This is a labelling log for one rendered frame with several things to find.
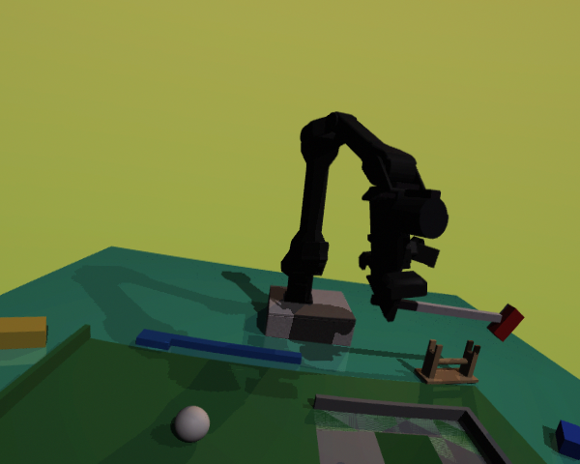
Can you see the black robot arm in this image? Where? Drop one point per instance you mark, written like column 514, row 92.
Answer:
column 399, row 202

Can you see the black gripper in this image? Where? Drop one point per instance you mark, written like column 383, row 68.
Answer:
column 388, row 282

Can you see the grey putter with red head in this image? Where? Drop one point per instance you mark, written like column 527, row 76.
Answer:
column 502, row 324

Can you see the white golf ball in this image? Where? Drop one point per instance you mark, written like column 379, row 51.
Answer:
column 192, row 423

